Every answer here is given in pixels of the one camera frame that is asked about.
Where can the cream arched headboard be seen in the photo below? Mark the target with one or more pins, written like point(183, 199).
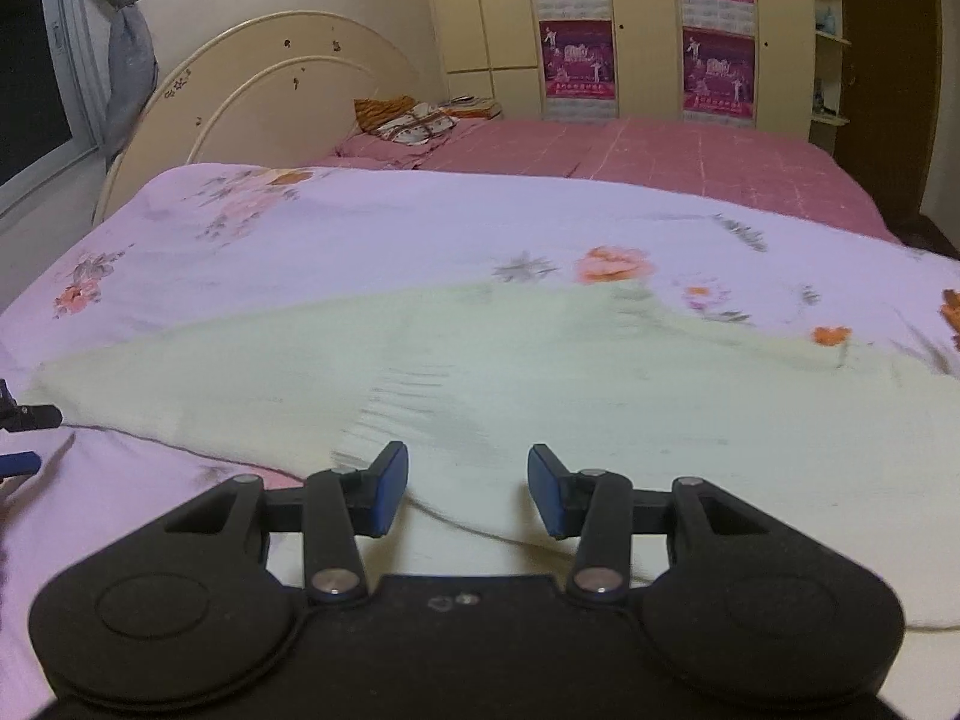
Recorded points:
point(247, 82)

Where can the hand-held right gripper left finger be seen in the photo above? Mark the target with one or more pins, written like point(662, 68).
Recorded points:
point(391, 487)

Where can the cream wardrobe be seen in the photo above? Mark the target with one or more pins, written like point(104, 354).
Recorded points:
point(645, 30)

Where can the lilac floral blanket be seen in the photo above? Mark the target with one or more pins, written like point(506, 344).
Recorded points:
point(375, 232)

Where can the orange pillow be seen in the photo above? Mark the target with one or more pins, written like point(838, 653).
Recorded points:
point(382, 109)

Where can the window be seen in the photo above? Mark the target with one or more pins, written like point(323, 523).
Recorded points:
point(30, 60)

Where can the striped folded cloth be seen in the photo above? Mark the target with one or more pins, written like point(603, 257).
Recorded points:
point(476, 106)

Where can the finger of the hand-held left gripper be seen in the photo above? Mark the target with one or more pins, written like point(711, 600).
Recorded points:
point(34, 415)
point(19, 463)

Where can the cream shelf unit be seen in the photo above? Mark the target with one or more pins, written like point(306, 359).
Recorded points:
point(829, 52)

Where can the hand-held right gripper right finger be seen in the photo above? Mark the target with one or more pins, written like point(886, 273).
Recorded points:
point(544, 491)

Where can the white brown patterned pillow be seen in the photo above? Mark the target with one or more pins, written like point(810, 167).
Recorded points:
point(412, 126)

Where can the pink checked bed sheet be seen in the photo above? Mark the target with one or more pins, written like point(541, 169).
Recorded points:
point(675, 157)

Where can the pale green garment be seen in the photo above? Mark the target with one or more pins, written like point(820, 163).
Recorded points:
point(525, 375)

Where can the grey curtain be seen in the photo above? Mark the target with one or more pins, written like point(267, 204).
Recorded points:
point(131, 60)

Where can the dark brown door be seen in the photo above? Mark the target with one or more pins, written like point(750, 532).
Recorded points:
point(889, 75)

